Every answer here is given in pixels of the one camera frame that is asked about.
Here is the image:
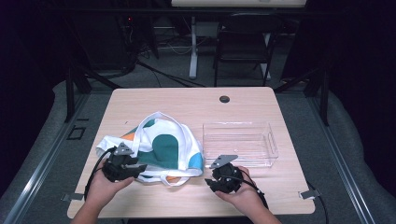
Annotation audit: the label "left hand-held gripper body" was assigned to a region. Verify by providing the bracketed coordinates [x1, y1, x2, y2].
[102, 142, 140, 183]

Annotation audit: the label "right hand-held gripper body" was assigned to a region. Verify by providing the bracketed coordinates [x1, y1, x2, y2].
[209, 154, 245, 194]

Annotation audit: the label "white tote bag colour patches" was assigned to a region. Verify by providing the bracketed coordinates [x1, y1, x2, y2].
[95, 110, 205, 188]

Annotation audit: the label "clear plastic tray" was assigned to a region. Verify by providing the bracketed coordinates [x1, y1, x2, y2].
[202, 121, 279, 169]

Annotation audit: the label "person's right hand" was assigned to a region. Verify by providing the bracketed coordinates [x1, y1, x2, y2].
[214, 165, 266, 217]

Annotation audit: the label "person's left hand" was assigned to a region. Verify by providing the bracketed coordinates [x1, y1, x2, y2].
[84, 160, 135, 210]

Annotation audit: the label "black metal stand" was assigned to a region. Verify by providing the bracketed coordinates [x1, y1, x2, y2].
[64, 66, 122, 123]
[274, 66, 331, 127]

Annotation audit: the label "dark computer tower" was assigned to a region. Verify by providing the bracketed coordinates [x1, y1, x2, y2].
[90, 12, 134, 71]

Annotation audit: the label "white desk leg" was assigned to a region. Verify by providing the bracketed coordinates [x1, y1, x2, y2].
[189, 16, 200, 79]

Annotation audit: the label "black chair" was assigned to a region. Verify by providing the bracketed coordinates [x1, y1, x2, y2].
[214, 12, 283, 88]

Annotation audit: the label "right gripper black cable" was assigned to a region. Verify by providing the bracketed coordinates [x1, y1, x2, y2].
[233, 167, 269, 210]

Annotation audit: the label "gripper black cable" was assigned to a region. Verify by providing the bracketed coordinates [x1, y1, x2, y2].
[233, 167, 269, 210]
[83, 147, 117, 202]

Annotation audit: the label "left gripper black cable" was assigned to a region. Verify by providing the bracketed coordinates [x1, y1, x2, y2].
[83, 147, 117, 202]

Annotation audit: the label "grey table bracket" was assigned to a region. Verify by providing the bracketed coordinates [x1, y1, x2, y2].
[61, 192, 85, 203]
[298, 189, 321, 201]

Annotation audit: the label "aluminium floor rail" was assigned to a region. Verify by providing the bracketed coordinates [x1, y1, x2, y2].
[306, 92, 376, 224]
[3, 92, 92, 224]

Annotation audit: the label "black cable beside table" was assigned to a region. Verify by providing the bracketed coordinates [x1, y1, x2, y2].
[306, 181, 330, 224]

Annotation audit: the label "black floor cable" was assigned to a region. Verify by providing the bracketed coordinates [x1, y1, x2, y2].
[134, 60, 206, 89]

